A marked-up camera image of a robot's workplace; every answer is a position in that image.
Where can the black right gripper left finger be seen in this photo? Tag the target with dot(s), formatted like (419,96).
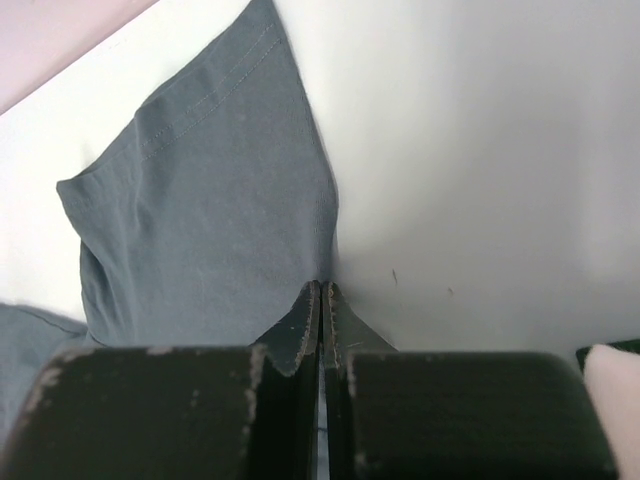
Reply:
(177,412)

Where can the grey blue t shirt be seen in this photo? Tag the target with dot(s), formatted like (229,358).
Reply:
(201,221)

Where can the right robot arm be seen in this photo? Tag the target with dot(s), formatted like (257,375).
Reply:
(321,389)

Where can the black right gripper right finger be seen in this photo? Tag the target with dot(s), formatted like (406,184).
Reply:
(452,415)

